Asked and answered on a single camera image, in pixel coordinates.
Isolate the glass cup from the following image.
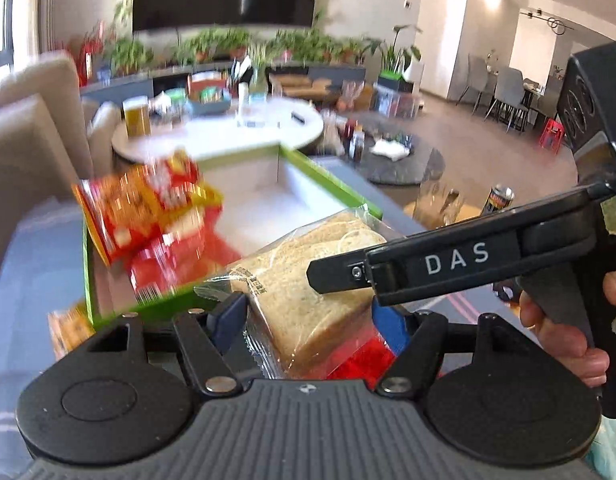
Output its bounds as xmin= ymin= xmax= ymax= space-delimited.
xmin=418 ymin=182 xmax=464 ymax=226

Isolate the orange snack packet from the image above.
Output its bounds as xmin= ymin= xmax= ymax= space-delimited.
xmin=48 ymin=302 xmax=96 ymax=361

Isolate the large leafy floor plant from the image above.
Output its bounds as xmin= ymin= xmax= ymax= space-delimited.
xmin=368 ymin=24 xmax=423 ymax=76

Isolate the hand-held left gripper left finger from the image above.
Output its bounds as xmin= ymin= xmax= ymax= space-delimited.
xmin=82 ymin=292 xmax=249 ymax=397

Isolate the clear storage box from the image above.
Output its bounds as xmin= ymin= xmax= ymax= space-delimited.
xmin=373 ymin=87 xmax=421 ymax=118

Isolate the open cardboard box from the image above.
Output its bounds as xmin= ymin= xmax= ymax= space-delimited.
xmin=270 ymin=74 xmax=333 ymax=103

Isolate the blue bowl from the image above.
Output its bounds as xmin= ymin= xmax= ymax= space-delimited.
xmin=188 ymin=97 xmax=233 ymax=116

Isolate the red flower plant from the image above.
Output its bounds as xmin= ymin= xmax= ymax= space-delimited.
xmin=62 ymin=25 xmax=116 ymax=86

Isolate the grey dining chair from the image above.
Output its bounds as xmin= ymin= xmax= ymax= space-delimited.
xmin=460 ymin=55 xmax=491 ymax=106
xmin=488 ymin=67 xmax=529 ymax=131

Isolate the round white table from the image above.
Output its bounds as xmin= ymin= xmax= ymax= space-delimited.
xmin=112 ymin=100 xmax=323 ymax=163

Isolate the dark round table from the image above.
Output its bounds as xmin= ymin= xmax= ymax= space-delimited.
xmin=333 ymin=112 xmax=446 ymax=186

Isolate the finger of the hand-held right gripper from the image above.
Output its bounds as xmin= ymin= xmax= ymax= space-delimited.
xmin=307 ymin=251 xmax=377 ymax=295

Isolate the blue plaid tablecloth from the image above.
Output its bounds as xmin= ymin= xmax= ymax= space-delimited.
xmin=0 ymin=195 xmax=519 ymax=480

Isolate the dark drink can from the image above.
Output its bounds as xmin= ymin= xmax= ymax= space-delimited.
xmin=483 ymin=184 xmax=515 ymax=216

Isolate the light turquoise clothing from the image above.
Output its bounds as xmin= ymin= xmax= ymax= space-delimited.
xmin=585 ymin=417 xmax=616 ymax=480

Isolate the sliced brown bread packet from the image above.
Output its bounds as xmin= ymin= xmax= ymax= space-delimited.
xmin=195 ymin=210 xmax=389 ymax=381

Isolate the red yellow cracker packet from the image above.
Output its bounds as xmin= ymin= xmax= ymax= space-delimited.
xmin=72 ymin=150 xmax=223 ymax=267

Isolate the green cardboard box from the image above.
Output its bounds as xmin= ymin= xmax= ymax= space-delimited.
xmin=82 ymin=140 xmax=383 ymax=328

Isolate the beige armchair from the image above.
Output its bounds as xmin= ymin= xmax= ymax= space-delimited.
xmin=0 ymin=52 xmax=121 ymax=291

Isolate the white tissue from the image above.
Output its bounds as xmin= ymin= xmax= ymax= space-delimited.
xmin=370 ymin=139 xmax=413 ymax=161

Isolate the small red snack packet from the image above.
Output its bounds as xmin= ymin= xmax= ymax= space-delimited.
xmin=328 ymin=342 xmax=396 ymax=381

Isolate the grey television cabinet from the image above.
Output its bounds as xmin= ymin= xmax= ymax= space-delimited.
xmin=80 ymin=62 xmax=369 ymax=98

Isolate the row of potted plants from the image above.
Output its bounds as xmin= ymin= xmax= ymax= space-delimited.
xmin=105 ymin=27 xmax=369 ymax=73

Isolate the glass vase with green plant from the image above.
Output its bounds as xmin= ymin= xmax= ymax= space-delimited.
xmin=245 ymin=42 xmax=271 ymax=98

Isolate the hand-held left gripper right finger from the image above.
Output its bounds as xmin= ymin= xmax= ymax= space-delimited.
xmin=372 ymin=305 xmax=541 ymax=398

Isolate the black ceiling lamp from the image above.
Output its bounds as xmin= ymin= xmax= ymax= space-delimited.
xmin=520 ymin=7 xmax=574 ymax=36

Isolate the yellow canister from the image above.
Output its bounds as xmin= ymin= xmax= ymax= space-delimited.
xmin=122 ymin=96 xmax=152 ymax=137

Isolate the red plastic stool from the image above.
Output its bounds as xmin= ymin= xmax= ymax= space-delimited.
xmin=540 ymin=119 xmax=565 ymax=153

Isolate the green and black box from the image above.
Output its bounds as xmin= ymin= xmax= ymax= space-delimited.
xmin=378 ymin=72 xmax=413 ymax=92

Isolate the person's right hand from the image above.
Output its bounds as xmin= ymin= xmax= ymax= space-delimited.
xmin=519 ymin=269 xmax=616 ymax=389

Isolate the bread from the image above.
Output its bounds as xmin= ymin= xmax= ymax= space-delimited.
xmin=130 ymin=230 xmax=241 ymax=306

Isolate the beige curtain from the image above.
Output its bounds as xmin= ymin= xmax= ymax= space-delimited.
xmin=12 ymin=0 xmax=56 ymax=56

